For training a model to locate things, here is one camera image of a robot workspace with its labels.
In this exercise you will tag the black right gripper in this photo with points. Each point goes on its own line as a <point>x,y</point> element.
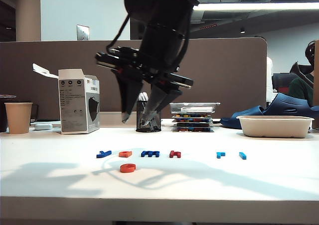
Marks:
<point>139,65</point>

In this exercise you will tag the orange letter a magnet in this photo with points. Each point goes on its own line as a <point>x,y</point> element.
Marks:
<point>125,154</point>

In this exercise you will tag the orange letter c magnet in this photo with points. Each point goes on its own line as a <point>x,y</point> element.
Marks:
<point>127,168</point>

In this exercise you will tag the light blue letter r magnet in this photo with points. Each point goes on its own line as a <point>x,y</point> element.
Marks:
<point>219,155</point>

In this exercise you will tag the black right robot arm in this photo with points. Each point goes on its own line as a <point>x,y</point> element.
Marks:
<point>162,23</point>

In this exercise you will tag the teal letter magnet board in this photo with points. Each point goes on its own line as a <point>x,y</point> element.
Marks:
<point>192,125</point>
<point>192,130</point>
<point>192,116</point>
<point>192,121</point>

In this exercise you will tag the blue letter m magnet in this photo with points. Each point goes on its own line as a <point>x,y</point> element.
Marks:
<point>149,154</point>

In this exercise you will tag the red letter h magnet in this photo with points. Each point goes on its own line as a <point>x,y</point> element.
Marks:
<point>174,155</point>

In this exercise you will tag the blue letter y magnet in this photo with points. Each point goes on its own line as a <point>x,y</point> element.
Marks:
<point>102,154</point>

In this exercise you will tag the light blue letter l magnet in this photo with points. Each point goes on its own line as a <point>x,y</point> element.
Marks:
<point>242,156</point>

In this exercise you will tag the white capped marker pen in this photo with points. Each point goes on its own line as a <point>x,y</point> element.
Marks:
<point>141,97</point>
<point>146,97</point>

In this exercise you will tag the black mesh pen holder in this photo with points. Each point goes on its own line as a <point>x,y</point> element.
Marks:
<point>157,120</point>

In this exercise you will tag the clear plastic tray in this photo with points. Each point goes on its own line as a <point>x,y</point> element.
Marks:
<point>199,105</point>

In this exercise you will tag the white whiteboard marker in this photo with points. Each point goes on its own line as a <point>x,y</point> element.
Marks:
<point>199,110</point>

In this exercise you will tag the white grey mask box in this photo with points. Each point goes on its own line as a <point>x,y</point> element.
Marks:
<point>74,105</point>

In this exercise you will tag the brown fabric desk divider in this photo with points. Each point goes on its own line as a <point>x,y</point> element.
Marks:
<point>224,72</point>

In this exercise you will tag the navy blue foam slipper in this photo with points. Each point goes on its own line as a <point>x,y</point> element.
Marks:
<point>244,112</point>
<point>286,104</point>

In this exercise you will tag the small white plastic case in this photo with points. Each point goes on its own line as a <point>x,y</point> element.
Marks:
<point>43,126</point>

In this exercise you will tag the person in white shirt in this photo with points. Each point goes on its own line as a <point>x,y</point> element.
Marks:
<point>269,80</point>

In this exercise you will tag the brown paper cup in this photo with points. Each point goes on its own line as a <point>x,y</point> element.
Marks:
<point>18,120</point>

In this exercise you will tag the beige pulp oval tray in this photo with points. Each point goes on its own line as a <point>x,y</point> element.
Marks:
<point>274,127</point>

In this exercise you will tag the white ceiling light strip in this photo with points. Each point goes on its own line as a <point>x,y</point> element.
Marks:
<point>249,6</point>

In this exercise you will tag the computer monitor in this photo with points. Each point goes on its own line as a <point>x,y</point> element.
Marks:
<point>281,80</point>

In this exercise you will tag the dark round container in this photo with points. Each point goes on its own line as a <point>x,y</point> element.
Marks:
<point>2,115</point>

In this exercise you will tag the person in green shirt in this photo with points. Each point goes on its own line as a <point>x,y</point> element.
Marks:
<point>301,90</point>

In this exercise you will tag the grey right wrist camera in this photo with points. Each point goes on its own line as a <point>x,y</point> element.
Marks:
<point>117,51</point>

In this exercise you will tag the metal wall switch plate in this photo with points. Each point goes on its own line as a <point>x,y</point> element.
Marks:
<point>83,33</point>

